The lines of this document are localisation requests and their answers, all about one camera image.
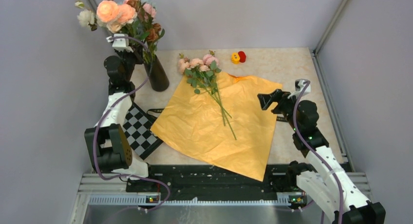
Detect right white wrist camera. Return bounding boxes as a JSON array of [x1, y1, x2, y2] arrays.
[[288, 79, 311, 99]]

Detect yellow toy flower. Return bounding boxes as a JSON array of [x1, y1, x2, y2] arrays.
[[231, 53, 240, 64]]

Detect black tapered vase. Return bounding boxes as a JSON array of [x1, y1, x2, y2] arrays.
[[144, 56, 169, 92]]

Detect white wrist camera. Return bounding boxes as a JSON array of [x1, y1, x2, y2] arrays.
[[106, 34, 133, 53], [288, 79, 311, 99]]

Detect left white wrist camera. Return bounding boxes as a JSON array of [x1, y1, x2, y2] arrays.
[[106, 34, 133, 53]]

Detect black ribbon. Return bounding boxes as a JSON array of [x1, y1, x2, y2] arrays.
[[146, 108, 164, 119]]

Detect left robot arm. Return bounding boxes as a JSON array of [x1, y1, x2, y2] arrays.
[[84, 52, 156, 192]]

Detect aluminium frame rail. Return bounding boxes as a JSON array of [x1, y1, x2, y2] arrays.
[[69, 172, 383, 224]]

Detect orange yellow wrapping paper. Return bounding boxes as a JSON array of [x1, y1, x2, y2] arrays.
[[151, 72, 282, 181]]

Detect pink and white flower bunch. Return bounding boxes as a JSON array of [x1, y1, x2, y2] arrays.
[[75, 0, 165, 64]]

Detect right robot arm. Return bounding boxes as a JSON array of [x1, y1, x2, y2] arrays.
[[257, 89, 386, 224]]

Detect black white checkerboard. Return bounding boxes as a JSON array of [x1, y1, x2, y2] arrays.
[[122, 103, 163, 160]]

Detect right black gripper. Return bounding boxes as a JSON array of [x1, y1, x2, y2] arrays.
[[258, 89, 303, 132]]

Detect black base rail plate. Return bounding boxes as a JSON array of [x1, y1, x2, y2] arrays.
[[126, 164, 308, 205]]

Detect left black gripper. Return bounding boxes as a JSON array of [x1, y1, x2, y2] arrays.
[[113, 43, 144, 81]]

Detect orange paper bouquet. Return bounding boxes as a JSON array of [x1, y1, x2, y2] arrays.
[[178, 50, 237, 140]]

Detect pink rose stem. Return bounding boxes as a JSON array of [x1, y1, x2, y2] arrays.
[[95, 0, 165, 44]]

